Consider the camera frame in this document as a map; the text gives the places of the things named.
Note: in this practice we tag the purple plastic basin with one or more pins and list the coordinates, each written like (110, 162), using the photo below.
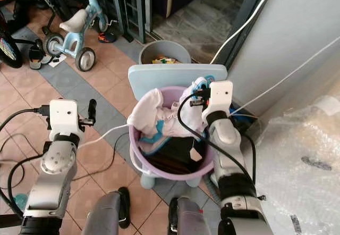
(138, 155)

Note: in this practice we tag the grey robot left leg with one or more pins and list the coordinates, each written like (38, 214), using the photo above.
(103, 213)

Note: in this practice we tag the white garment with blue trim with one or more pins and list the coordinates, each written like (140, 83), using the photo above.
(164, 118)

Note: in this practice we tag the dark garment with tag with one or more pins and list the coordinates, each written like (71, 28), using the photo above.
(170, 152)

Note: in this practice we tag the black sandal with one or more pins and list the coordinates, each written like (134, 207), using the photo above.
(38, 59)

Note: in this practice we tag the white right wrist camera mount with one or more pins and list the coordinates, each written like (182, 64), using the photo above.
(220, 95)

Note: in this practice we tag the light blue child tricycle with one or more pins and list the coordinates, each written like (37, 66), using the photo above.
(71, 38)

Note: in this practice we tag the grey door frame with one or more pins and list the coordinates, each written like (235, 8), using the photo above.
(243, 16)

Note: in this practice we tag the grey robot leg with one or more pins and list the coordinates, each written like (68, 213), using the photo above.
(191, 219)
(103, 213)

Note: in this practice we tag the grey plastic bin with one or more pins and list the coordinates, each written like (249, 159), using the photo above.
(149, 50)

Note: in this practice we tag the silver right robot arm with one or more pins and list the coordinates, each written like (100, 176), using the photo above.
(226, 155)

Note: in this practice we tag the red slipper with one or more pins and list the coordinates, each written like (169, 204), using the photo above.
(107, 36)

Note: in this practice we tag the black bicycle coloured spokes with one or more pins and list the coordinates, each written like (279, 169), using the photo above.
(10, 51)

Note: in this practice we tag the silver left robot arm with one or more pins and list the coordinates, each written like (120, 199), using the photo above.
(53, 182)

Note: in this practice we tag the grey robot right leg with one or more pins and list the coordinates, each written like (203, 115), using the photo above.
(191, 219)

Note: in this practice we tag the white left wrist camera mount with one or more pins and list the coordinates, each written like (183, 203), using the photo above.
(66, 115)

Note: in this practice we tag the dark metal gate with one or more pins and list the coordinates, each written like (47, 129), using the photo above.
(133, 6)

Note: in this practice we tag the light blue plastic stool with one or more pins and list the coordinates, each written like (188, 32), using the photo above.
(164, 75)

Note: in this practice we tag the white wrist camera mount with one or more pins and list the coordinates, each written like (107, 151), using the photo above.
(220, 95)
(66, 115)

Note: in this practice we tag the green plastic bottle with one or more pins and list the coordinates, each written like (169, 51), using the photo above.
(18, 201)

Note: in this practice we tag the bubble-wrapped cardboard box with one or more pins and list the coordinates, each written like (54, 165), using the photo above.
(297, 160)

